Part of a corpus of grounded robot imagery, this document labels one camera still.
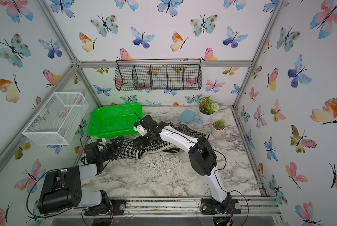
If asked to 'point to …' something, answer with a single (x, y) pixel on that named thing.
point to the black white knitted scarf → (129, 151)
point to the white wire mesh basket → (58, 122)
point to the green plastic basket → (113, 120)
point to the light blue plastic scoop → (188, 117)
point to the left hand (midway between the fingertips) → (124, 141)
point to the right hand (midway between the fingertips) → (140, 142)
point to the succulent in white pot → (218, 127)
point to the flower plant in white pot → (207, 108)
